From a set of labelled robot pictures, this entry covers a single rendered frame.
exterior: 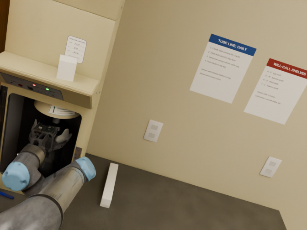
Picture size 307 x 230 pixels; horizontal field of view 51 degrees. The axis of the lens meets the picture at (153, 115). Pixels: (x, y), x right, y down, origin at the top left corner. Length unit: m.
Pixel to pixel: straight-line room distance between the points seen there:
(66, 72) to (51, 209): 0.45
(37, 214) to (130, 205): 0.84
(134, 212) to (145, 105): 0.50
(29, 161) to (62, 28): 0.42
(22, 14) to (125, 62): 0.56
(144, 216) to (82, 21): 0.85
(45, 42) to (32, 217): 0.60
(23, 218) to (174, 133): 1.08
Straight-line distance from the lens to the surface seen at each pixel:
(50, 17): 1.08
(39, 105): 1.23
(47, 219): 0.70
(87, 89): 1.00
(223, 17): 1.46
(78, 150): 1.22
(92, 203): 1.44
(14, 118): 1.33
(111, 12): 1.02
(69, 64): 1.01
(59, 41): 1.08
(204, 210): 1.64
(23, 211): 0.69
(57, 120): 1.28
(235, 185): 1.82
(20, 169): 1.02
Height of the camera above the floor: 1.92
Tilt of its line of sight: 25 degrees down
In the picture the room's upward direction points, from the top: 19 degrees clockwise
